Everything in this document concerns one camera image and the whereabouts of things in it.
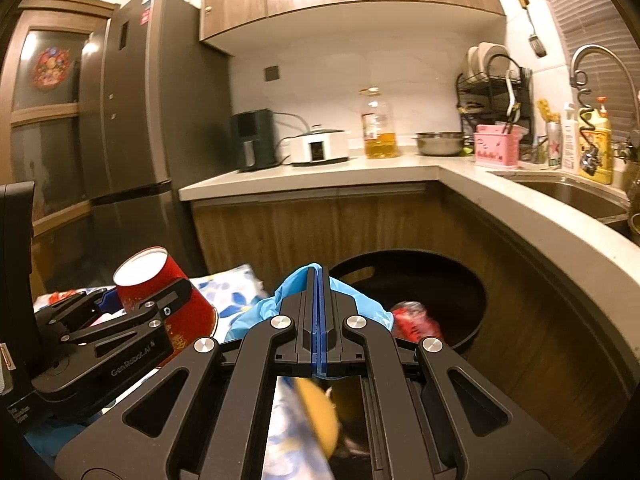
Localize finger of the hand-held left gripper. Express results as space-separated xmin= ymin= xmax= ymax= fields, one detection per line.
xmin=35 ymin=287 xmax=122 ymax=335
xmin=66 ymin=277 xmax=194 ymax=358

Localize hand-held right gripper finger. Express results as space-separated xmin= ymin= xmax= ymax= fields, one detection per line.
xmin=320 ymin=266 xmax=583 ymax=480
xmin=55 ymin=266 xmax=321 ymax=480

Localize red cylindrical can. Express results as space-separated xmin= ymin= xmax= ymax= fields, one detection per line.
xmin=112 ymin=246 xmax=221 ymax=361

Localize blue plastic bag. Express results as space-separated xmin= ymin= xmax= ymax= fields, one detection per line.
xmin=225 ymin=261 xmax=396 ymax=341

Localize red and white plastic bag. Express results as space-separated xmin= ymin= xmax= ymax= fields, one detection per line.
xmin=390 ymin=301 xmax=444 ymax=343

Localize black round trash bin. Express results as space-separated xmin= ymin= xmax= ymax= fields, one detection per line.
xmin=327 ymin=249 xmax=488 ymax=356

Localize yellow blurry object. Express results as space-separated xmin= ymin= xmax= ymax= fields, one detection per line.
xmin=294 ymin=377 xmax=344 ymax=461

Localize blue floral tablecloth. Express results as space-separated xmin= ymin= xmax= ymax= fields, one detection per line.
xmin=32 ymin=262 xmax=341 ymax=480

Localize wooden door with glass panels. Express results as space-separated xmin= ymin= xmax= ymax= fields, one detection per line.
xmin=0 ymin=5 xmax=121 ymax=286

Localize black air fryer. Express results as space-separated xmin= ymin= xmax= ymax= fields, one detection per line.
xmin=230 ymin=108 xmax=278 ymax=172

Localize grey refrigerator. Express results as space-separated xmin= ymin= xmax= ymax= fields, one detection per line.
xmin=77 ymin=0 xmax=233 ymax=281

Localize white electric cooker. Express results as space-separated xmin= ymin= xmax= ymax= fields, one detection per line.
xmin=289 ymin=125 xmax=351 ymax=166

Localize red round door ornament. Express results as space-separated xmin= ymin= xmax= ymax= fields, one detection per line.
xmin=32 ymin=46 xmax=71 ymax=92

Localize cooking oil bottle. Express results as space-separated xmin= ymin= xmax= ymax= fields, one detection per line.
xmin=359 ymin=86 xmax=398 ymax=160

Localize steel basin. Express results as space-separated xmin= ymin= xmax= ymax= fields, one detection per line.
xmin=412 ymin=131 xmax=468 ymax=157

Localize pink utensil box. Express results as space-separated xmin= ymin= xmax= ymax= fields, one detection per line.
xmin=474 ymin=124 xmax=521 ymax=167

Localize steel kitchen sink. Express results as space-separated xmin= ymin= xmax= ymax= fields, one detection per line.
xmin=492 ymin=170 xmax=640 ymax=246

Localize black dish rack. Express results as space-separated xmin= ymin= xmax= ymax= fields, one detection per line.
xmin=455 ymin=55 xmax=533 ymax=161

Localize red and white drink can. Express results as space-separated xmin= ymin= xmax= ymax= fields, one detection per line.
xmin=545 ymin=121 xmax=563 ymax=168

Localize white spoon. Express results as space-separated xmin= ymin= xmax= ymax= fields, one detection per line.
xmin=505 ymin=69 xmax=520 ymax=117

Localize white plastic bottle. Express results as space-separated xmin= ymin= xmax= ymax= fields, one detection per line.
xmin=561 ymin=103 xmax=581 ymax=171

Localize yellow detergent bottle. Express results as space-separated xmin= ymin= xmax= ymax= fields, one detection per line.
xmin=579 ymin=97 xmax=614 ymax=184

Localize hanging slotted spatula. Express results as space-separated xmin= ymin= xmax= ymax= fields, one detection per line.
xmin=516 ymin=0 xmax=547 ymax=57

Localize curved steel faucet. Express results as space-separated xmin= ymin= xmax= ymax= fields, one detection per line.
xmin=571 ymin=45 xmax=640 ymax=126

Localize window blinds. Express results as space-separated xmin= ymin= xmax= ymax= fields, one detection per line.
xmin=527 ymin=0 xmax=640 ymax=146

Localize grey power cable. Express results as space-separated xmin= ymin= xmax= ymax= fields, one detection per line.
xmin=274 ymin=111 xmax=315 ymax=161

